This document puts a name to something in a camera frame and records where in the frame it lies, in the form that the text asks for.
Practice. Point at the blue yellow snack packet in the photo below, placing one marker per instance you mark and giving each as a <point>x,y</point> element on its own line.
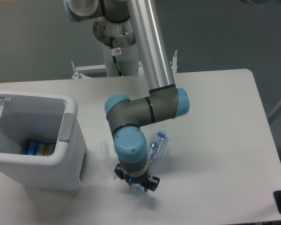
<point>38,148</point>

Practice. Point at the white right table bracket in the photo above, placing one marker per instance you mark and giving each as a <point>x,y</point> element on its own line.
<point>174,63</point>

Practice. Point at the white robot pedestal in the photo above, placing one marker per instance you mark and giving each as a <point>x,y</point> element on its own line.
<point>118,42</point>

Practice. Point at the white plastic wrapper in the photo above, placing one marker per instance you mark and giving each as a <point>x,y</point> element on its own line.
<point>109,155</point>

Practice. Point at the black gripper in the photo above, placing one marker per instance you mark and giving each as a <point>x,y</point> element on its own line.
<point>149,183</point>

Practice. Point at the white trash can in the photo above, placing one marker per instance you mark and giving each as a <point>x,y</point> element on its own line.
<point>44,117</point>

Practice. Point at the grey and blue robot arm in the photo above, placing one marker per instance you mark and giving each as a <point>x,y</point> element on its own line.
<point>165,101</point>

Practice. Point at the clear crushed plastic bottle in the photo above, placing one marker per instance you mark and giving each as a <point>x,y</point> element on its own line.
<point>155,148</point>

